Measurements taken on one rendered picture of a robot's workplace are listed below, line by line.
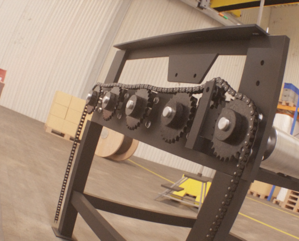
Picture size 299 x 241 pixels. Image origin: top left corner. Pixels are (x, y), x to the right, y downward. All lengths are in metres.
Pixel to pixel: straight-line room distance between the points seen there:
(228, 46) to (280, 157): 0.43
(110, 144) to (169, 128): 6.75
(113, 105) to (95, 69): 9.97
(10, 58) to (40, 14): 1.80
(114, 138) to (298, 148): 6.95
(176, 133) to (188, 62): 0.33
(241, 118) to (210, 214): 0.26
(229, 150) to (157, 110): 0.55
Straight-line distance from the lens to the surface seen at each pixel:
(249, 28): 1.03
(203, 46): 1.34
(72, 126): 8.83
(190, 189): 6.31
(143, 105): 1.39
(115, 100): 1.67
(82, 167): 2.00
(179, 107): 1.14
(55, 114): 8.74
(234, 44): 1.18
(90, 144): 1.99
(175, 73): 1.41
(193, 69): 1.31
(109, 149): 7.92
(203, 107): 1.01
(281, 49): 0.96
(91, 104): 1.97
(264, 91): 0.95
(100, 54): 11.69
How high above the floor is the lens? 0.77
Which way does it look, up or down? 2 degrees up
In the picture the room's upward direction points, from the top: 19 degrees clockwise
